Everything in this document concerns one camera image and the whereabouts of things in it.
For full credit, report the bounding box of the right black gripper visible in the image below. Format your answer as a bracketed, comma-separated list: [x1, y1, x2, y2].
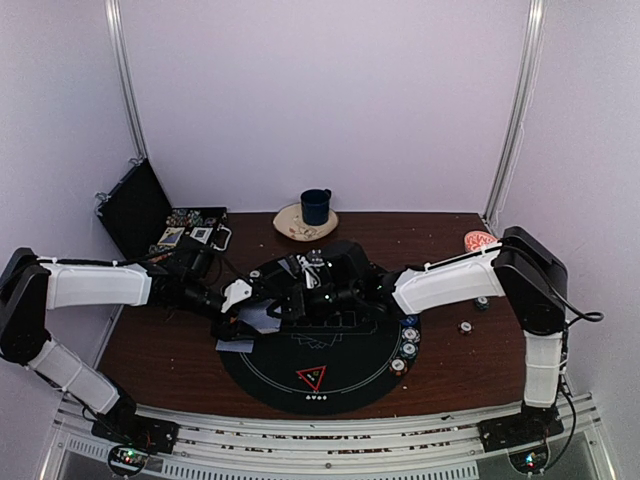
[269, 281, 361, 323]

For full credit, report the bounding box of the dealt card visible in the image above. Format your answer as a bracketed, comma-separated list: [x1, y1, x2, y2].
[279, 255, 301, 277]
[216, 339, 254, 353]

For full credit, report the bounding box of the blue playing card deck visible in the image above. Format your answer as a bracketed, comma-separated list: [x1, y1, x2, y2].
[238, 305, 281, 334]

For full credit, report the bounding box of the blue small blind button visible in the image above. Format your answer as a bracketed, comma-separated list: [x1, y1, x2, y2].
[400, 315, 419, 327]

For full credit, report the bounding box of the blue ten poker chip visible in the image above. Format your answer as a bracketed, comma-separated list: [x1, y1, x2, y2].
[402, 327, 420, 343]

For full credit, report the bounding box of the green fifty poker chip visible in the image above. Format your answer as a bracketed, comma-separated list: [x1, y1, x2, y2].
[399, 341, 419, 360]

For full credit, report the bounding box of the red triangle all-in marker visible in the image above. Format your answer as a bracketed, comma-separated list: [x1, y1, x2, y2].
[296, 365, 327, 392]

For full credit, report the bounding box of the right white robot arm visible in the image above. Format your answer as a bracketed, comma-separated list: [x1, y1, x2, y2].
[277, 227, 568, 442]

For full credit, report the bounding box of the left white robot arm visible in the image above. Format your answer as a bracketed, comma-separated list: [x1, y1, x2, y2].
[1, 247, 260, 444]

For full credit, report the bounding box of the round black poker mat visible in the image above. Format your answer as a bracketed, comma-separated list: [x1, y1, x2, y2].
[215, 251, 423, 416]

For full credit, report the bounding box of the white boxed card deck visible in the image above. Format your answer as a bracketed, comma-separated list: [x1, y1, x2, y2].
[190, 227, 213, 243]

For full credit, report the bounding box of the blue boxed card deck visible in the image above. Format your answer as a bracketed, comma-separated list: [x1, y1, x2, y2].
[157, 227, 185, 246]

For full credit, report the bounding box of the beige ceramic saucer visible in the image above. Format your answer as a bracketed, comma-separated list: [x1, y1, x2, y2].
[272, 203, 339, 242]

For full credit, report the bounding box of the dark blue mug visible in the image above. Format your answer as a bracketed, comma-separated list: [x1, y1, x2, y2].
[300, 189, 332, 226]

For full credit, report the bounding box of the green blue chip stack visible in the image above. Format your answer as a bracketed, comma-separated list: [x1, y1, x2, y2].
[474, 296, 490, 311]

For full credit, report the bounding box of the red patterned small bowl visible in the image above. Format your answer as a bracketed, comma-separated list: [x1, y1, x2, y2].
[463, 230, 499, 252]

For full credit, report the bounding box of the black poker set case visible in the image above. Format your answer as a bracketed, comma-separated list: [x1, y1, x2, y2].
[95, 159, 232, 258]

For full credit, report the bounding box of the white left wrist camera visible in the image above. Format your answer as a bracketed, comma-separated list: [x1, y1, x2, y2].
[221, 278, 252, 313]

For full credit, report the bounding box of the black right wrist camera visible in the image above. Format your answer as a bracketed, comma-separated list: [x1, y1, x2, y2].
[295, 240, 371, 290]

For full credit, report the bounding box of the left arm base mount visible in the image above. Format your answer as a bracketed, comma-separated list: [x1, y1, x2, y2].
[91, 417, 179, 477]

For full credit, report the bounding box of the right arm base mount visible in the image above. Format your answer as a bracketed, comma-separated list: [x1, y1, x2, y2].
[478, 415, 564, 475]

